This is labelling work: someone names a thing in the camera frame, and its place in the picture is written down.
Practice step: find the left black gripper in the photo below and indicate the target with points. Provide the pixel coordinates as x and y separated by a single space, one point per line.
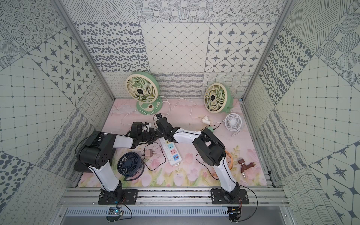
153 136

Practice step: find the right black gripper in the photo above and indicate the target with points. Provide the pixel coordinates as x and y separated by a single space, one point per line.
160 134

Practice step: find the white power strip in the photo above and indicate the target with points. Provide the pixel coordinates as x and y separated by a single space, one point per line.
171 152

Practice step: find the pink USB charger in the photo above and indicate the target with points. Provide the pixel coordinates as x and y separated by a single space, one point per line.
149 153

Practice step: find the black pad under left arm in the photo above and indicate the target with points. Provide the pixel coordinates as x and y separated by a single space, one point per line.
79 167

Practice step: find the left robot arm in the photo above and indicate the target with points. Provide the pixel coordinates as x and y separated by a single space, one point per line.
96 151

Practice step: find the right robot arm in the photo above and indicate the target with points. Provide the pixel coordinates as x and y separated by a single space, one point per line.
210 149

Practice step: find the navy blue small fan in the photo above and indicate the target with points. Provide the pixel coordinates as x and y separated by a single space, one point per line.
131 166

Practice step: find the large green fan with base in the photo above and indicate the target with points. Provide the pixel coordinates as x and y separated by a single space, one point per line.
144 88

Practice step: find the green cream desk fan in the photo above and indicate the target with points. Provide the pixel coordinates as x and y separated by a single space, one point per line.
218 99

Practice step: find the small white fan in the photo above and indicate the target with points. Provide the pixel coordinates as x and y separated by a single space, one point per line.
233 122

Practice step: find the orange small fan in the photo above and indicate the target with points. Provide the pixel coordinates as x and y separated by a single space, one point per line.
229 159

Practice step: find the floral pink table mat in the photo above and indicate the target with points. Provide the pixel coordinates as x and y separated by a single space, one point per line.
192 171

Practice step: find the white cylindrical adapter plug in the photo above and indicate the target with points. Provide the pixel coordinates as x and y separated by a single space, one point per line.
206 120

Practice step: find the brown red small object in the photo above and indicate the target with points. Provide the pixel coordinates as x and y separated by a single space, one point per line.
245 166

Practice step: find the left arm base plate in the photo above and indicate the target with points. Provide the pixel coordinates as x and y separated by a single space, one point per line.
118 197

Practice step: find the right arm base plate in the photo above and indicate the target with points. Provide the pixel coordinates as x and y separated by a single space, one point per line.
219 196

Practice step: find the aluminium mounting rail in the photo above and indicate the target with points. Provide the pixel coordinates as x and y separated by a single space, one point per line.
175 196

